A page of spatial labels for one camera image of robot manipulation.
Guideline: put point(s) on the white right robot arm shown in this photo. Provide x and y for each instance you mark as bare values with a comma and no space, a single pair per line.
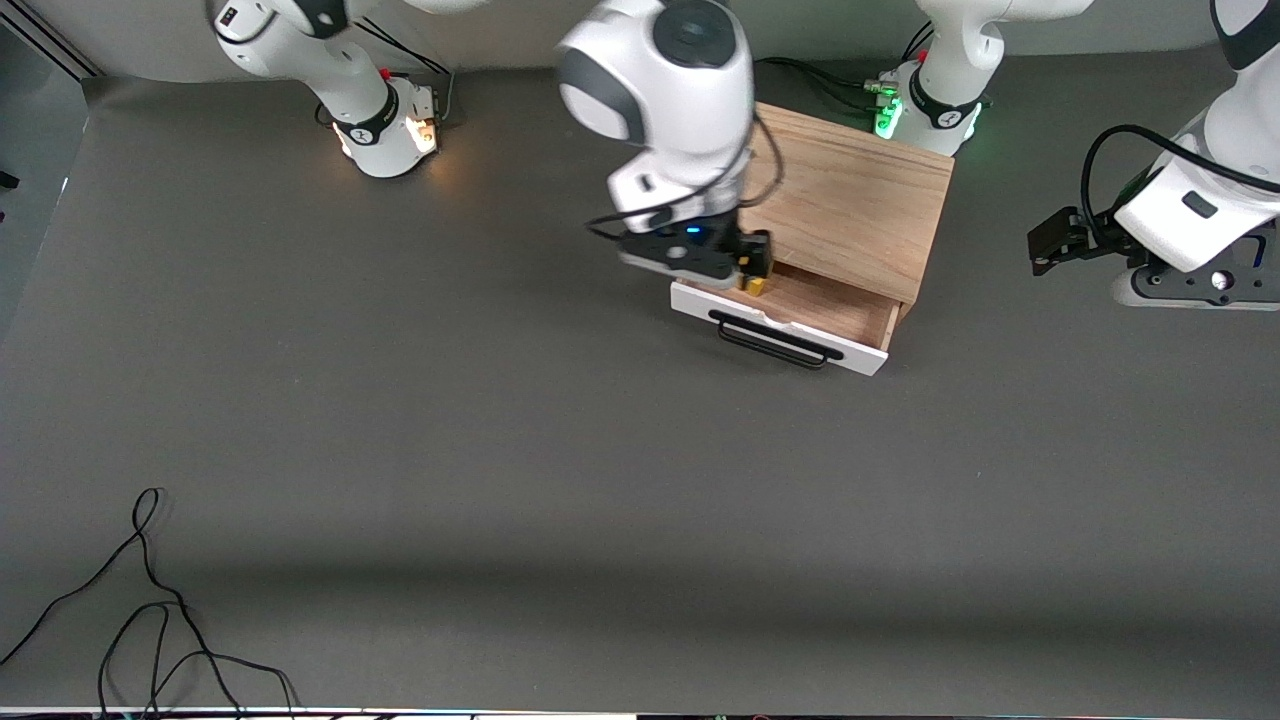
660,110

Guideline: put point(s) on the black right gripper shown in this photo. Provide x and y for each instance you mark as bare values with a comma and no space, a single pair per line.
735,243

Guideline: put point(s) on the yellow cube block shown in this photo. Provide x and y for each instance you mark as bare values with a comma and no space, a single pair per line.
755,287

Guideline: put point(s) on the wooden drawer cabinet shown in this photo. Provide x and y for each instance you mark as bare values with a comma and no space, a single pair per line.
860,200

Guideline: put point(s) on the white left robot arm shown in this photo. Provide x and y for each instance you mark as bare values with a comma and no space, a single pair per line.
1200,210

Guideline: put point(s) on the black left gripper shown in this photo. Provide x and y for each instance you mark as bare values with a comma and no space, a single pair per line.
1087,241

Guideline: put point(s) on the black table edge rail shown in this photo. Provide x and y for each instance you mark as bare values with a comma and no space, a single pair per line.
50,45

